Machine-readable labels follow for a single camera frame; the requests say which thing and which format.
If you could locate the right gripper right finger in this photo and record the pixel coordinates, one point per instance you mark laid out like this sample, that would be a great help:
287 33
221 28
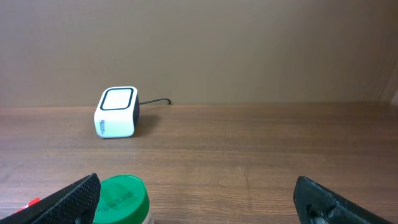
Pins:
315 203

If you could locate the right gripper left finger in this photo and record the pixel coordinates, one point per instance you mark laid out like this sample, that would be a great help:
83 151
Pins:
76 203

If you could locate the red white packet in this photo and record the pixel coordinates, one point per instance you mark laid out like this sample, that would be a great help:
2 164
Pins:
32 202

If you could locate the green lid jar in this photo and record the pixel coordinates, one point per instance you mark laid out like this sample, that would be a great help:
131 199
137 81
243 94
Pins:
123 200

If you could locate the white barcode scanner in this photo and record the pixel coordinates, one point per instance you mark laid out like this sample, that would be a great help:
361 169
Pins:
117 112

